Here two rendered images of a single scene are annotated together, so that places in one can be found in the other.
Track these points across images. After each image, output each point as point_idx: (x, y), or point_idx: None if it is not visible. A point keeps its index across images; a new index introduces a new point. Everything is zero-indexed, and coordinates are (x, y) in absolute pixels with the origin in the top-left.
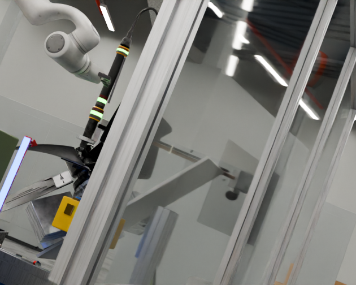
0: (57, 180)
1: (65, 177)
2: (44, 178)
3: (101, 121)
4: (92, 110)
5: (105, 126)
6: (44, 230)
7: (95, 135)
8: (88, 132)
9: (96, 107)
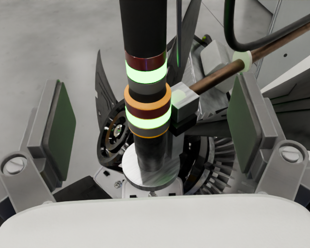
0: (112, 189)
1: (121, 178)
2: (80, 185)
3: (178, 116)
4: (137, 119)
5: (194, 119)
6: None
7: (175, 147)
8: (157, 161)
9: (151, 109)
